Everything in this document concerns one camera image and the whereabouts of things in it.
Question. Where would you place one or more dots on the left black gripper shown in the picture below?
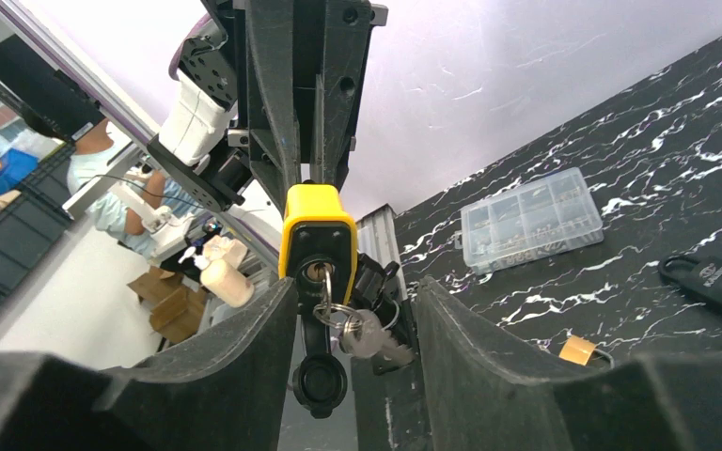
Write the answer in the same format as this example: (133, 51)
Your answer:
(301, 67)

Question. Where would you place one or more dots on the yellow padlock with keys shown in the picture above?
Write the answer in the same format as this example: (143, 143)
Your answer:
(343, 295)

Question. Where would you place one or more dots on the clear plastic screw box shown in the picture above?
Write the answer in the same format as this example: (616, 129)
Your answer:
(546, 217)

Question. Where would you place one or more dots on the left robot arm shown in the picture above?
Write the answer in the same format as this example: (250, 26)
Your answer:
(201, 133)

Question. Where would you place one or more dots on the cardboard box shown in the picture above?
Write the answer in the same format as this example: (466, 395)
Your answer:
(175, 308)

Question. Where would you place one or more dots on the small brass padlock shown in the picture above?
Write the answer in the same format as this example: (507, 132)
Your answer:
(580, 351)

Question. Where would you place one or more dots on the black padlock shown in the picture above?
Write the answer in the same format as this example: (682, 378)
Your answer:
(698, 278)

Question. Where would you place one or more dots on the cream plastic bottle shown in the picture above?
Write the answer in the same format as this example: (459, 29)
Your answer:
(220, 278)

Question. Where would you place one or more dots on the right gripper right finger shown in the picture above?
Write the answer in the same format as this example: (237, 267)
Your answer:
(487, 389)

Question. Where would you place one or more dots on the aluminium frame rail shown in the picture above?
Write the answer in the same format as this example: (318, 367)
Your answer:
(377, 237)

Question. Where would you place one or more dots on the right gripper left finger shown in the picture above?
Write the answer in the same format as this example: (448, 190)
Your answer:
(223, 389)

